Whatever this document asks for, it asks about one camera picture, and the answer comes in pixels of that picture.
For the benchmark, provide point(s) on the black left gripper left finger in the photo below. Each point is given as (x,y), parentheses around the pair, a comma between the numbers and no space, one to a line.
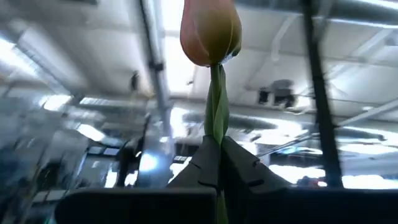
(140,205)

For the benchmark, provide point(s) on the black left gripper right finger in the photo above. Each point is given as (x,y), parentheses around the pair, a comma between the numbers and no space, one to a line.
(280,205)

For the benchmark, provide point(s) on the salmon pink tulip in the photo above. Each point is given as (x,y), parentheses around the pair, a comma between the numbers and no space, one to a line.
(211,31)

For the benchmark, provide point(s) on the dark ceiling-mounted device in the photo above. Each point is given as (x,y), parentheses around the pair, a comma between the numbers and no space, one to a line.
(281,98)

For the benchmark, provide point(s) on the black aluminium table frame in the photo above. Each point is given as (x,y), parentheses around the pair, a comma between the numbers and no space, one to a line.
(323,124)

